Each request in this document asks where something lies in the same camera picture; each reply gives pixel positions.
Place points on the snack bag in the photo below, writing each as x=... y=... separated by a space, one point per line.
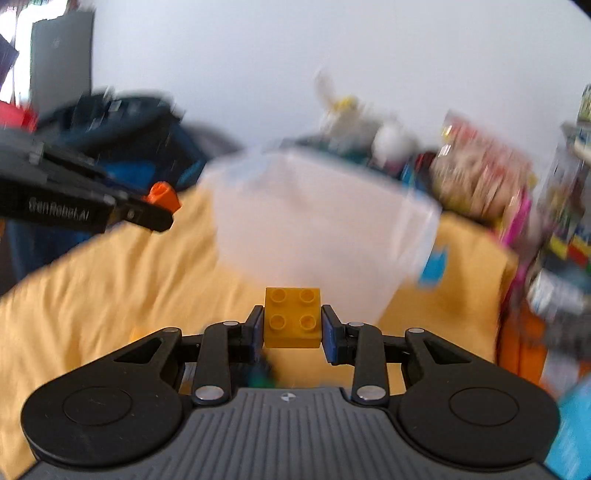
x=480 y=170

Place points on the orange box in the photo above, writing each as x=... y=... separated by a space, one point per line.
x=524 y=350

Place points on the white egg-shaped toy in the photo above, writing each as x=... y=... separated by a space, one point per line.
x=392 y=138

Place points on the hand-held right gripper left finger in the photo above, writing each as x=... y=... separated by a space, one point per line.
x=257 y=333

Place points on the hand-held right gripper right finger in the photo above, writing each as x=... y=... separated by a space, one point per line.
x=328 y=334

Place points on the light blue box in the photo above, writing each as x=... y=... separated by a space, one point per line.
x=572 y=434

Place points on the grey board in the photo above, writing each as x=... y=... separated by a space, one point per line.
x=62 y=60

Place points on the orange toy piece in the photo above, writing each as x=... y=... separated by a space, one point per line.
x=162 y=196

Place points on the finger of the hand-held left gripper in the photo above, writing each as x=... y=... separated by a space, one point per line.
x=92 y=173
x=147 y=218

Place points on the blue tape piece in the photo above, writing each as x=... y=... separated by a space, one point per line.
x=434 y=270

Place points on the white plastic storage bin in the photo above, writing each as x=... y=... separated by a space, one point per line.
x=323 y=230

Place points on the clear plastic toy box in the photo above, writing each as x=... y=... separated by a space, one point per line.
x=565 y=221

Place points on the white plush toy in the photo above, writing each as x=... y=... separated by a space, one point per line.
x=344 y=115

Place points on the small dark toy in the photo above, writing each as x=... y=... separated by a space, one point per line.
x=261 y=374

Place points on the yellow blanket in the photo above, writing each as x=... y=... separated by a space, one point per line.
x=115 y=286

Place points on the yellow building brick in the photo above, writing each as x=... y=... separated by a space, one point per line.
x=292 y=318

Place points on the pink packet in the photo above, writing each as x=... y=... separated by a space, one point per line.
x=515 y=217

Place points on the dark blue backpack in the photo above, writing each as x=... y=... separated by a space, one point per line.
x=138 y=134

